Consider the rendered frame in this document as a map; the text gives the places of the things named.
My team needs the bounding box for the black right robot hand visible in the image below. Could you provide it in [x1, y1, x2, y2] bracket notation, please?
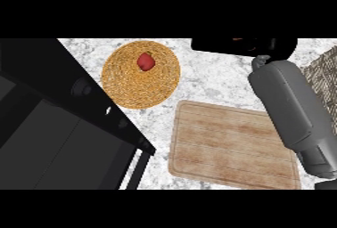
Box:
[189, 37, 298, 61]

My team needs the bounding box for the dark brown wicker basket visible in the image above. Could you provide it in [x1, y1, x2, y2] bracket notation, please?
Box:
[298, 45, 337, 135]

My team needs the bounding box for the round woven wicker basket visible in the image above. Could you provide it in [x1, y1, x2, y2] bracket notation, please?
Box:
[100, 40, 181, 110]

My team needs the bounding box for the wooden cutting board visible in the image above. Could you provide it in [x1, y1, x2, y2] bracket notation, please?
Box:
[166, 100, 302, 191]

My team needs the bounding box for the black stove knob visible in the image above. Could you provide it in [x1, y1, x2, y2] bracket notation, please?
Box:
[70, 77, 94, 98]

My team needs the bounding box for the black stove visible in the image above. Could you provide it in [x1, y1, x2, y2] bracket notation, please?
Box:
[0, 37, 158, 191]

